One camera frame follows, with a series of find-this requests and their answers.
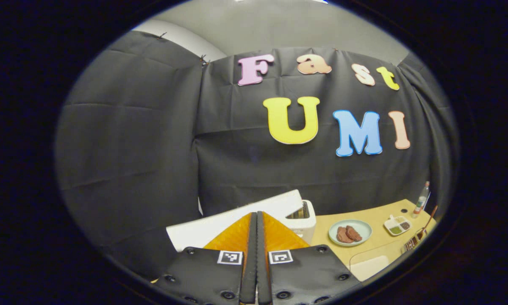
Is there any clear bottle with red label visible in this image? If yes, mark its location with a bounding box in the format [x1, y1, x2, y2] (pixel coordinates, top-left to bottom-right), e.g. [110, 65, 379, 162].
[413, 181, 430, 219]

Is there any brown wooden spoon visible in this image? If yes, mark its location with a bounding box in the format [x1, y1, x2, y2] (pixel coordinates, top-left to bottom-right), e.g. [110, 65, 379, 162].
[416, 205, 438, 238]

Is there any white toaster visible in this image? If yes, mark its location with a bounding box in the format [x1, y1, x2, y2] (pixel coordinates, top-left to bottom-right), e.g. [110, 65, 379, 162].
[285, 200, 317, 246]

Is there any white rice cooker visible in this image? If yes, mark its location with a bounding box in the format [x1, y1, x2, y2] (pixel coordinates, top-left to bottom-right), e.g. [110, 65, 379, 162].
[166, 189, 305, 253]

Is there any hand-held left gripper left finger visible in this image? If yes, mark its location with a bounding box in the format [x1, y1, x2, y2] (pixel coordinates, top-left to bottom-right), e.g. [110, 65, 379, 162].
[152, 211, 259, 305]

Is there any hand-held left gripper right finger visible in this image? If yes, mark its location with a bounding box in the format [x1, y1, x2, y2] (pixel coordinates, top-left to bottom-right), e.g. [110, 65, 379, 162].
[256, 211, 361, 305]

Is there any white divided sauce dish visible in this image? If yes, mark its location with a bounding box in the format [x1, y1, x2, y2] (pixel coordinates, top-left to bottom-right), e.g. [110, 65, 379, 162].
[383, 215, 413, 236]

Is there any clear box of rice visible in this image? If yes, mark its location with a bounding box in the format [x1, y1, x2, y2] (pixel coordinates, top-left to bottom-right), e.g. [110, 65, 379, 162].
[349, 241, 405, 283]

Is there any pale green plate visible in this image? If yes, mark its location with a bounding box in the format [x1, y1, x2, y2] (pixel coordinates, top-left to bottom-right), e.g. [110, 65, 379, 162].
[328, 219, 373, 247]

